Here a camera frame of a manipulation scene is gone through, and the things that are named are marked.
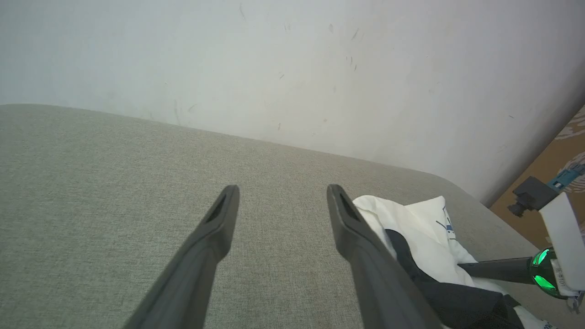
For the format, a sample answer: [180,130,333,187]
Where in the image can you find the black and white shirt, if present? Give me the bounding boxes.
[352,196,559,329]

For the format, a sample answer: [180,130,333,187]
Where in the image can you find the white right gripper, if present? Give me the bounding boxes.
[458,192,585,315]

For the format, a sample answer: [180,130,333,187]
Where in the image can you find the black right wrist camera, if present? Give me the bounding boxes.
[508,176,559,218]

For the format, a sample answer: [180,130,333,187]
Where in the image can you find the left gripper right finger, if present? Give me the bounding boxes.
[327,184,441,329]

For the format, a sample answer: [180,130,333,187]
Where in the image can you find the teal right camera connector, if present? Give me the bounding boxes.
[548,164,585,191]

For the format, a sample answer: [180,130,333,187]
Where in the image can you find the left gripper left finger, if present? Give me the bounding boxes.
[123,184,240,329]

